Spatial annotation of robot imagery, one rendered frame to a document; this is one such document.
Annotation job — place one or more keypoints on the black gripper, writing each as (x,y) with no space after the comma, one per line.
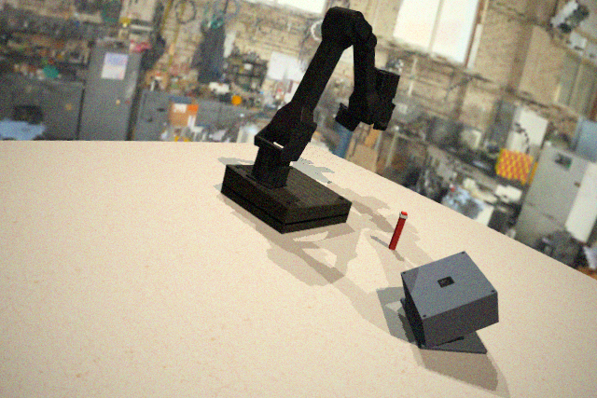
(343,118)

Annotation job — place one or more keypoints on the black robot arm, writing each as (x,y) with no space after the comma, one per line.
(292,126)

